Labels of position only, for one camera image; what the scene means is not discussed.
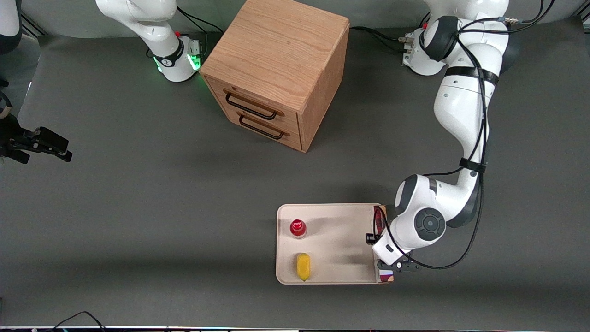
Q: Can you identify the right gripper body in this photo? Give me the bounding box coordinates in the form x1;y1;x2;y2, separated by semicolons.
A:
0;113;38;165

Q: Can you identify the short black drawer handle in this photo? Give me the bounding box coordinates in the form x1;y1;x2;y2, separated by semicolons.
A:
238;113;290;140

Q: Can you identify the black arm base cable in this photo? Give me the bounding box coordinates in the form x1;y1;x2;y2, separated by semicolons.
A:
349;26;413;53
177;6;224;36

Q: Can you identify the wooden drawer cabinet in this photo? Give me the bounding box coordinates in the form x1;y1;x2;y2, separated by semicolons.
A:
199;0;350;153

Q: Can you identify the thin black table edge cable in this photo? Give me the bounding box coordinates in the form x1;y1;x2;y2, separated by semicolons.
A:
45;311;107;332

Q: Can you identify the red cookie box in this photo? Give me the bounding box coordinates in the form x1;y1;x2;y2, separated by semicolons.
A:
372;205;395;283

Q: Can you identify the beige plastic tray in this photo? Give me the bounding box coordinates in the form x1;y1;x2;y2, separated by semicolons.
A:
276;203;390;285

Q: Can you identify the dark grey table mat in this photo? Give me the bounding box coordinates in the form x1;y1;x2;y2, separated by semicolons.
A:
0;16;590;329

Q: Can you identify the long black drawer handle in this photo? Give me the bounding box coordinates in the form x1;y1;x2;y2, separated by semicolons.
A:
224;90;284;121

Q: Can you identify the black left arm base cable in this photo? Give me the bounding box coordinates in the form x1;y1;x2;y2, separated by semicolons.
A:
349;26;413;53

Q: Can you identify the black right arm base cable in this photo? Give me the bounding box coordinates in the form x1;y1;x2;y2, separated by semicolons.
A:
177;6;224;36

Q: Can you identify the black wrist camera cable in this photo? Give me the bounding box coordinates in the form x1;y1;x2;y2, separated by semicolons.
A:
374;0;556;271

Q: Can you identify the yellow banana toy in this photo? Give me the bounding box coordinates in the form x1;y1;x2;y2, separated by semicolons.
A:
296;253;312;282

